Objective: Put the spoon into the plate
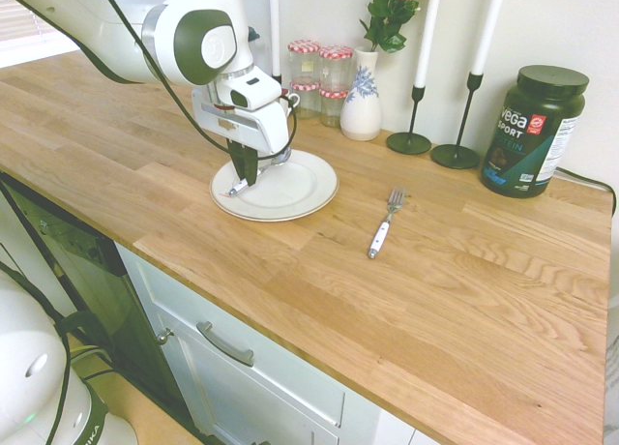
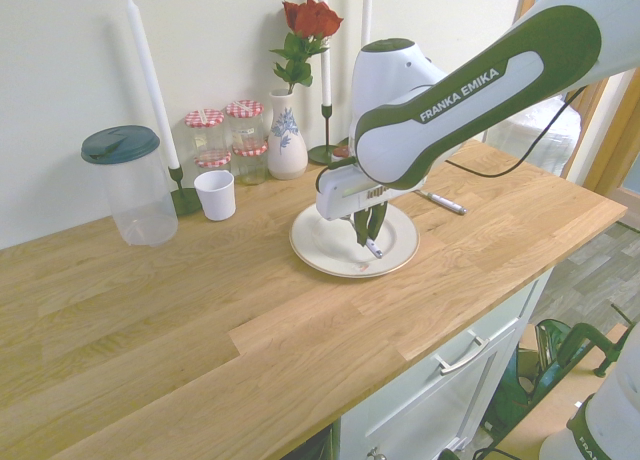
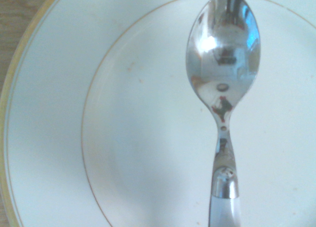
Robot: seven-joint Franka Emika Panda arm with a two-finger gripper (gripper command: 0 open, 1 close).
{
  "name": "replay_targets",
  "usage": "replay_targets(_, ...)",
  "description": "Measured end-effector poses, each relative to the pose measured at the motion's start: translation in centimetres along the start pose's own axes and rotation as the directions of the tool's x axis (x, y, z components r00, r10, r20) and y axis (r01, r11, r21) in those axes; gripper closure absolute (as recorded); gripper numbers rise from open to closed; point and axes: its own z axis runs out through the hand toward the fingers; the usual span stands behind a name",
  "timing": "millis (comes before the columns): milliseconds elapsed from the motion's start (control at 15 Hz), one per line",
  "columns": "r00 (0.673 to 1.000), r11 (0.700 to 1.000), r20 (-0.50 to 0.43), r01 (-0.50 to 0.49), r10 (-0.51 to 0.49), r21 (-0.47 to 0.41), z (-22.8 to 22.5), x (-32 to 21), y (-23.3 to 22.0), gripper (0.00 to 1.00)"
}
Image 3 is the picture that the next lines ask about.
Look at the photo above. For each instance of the white plate with gold rim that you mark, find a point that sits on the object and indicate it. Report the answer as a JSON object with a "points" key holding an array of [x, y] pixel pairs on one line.
{"points": [[138, 128]]}

